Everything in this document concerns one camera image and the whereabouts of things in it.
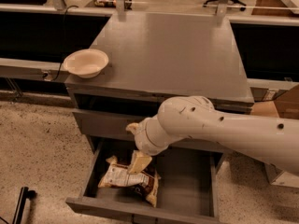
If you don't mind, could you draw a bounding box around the black bar on floor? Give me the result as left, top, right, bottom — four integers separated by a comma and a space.
12, 187, 36, 224

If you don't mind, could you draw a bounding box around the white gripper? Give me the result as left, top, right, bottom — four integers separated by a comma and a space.
125, 115, 184, 175

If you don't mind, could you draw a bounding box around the grey drawer cabinet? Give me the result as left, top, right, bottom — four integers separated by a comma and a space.
64, 10, 256, 224

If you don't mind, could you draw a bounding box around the brown chip bag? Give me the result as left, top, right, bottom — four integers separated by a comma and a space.
98, 155, 160, 207

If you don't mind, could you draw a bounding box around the grey open middle drawer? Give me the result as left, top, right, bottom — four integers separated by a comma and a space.
66, 140, 222, 224

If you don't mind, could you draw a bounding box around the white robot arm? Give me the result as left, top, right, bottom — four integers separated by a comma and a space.
126, 96, 299, 175

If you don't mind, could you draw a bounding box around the wooden cabinet in background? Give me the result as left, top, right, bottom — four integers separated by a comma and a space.
251, 0, 299, 17

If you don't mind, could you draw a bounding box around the black office chair base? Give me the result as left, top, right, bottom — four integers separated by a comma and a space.
203, 0, 247, 11

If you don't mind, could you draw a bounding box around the grey top drawer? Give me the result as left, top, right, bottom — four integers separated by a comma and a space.
73, 109, 231, 153

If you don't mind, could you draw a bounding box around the open cardboard box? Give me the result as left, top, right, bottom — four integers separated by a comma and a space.
250, 85, 299, 188

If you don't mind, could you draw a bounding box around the black cable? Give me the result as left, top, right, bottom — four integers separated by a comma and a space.
50, 5, 80, 82

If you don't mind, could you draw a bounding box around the white bowl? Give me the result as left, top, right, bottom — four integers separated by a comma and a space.
63, 49, 109, 78

